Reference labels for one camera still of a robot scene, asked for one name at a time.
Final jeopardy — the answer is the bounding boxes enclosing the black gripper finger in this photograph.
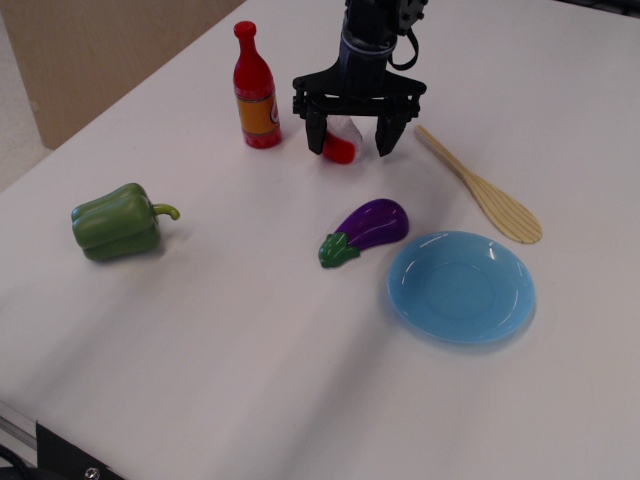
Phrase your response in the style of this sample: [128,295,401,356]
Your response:
[305,107,328,155]
[375,115,411,157]

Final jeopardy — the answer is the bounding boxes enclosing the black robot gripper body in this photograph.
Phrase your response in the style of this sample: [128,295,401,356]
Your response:
[293,34,427,122]

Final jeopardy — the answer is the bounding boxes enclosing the red and white toy sushi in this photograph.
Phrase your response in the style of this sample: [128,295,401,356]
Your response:
[322,116,363,165]

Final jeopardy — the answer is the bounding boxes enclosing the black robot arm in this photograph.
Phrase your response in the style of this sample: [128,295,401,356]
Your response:
[293,0,427,156]

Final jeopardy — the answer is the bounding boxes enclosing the blue plastic plate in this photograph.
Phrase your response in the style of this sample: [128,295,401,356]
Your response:
[387,231,536,344]

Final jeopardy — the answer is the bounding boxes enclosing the red toy sauce bottle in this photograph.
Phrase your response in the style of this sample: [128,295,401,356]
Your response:
[233,21,282,149]

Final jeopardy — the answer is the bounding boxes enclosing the purple toy eggplant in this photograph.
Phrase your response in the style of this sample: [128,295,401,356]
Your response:
[318,199,409,268]

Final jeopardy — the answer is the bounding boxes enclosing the wooden rice paddle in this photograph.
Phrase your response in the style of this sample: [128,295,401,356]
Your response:
[414,125,543,245]

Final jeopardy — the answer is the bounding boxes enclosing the green toy bell pepper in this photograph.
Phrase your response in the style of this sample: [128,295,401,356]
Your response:
[71,183,180,261]

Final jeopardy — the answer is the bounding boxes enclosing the beige wooden cabinet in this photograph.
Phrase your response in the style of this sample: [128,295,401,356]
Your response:
[1,0,239,149]

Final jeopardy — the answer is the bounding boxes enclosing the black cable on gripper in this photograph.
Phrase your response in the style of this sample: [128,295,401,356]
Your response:
[389,29,420,71]

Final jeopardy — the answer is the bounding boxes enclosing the black metal table bracket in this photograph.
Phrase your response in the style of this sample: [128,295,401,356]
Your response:
[36,423,124,480]

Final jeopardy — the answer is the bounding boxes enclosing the black cable at corner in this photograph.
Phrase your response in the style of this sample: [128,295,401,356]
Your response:
[0,442,31,480]

